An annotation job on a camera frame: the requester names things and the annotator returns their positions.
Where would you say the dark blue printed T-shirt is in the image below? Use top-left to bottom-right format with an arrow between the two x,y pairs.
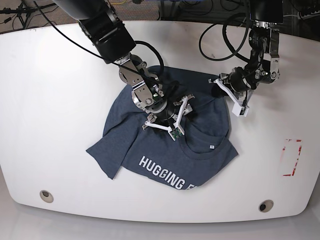
87,67 -> 238,190

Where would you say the black tripod stand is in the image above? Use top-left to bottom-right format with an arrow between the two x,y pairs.
0,0 -> 68,28

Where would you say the red tape rectangle marking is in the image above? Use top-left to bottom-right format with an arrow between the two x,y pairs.
279,138 -> 303,177

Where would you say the right table cable grommet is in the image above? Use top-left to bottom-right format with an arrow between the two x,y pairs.
258,199 -> 274,213

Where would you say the table cable grommet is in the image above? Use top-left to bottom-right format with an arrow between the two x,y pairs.
39,190 -> 54,204
258,199 -> 274,213

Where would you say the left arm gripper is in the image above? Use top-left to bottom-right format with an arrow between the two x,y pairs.
208,67 -> 255,102

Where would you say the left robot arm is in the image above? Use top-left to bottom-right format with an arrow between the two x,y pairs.
219,0 -> 283,106

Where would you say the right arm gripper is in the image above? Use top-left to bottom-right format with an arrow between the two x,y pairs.
142,94 -> 198,135

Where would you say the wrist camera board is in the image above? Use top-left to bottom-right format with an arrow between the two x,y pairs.
169,127 -> 183,141
231,99 -> 250,117

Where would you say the left table cable grommet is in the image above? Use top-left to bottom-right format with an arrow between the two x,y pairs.
39,190 -> 54,204

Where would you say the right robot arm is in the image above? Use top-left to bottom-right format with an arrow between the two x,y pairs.
55,0 -> 193,140

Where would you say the white power strip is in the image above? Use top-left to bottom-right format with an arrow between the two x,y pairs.
298,4 -> 320,20

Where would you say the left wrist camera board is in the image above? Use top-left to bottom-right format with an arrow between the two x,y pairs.
231,99 -> 250,117

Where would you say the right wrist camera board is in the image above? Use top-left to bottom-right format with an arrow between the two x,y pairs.
169,127 -> 183,141

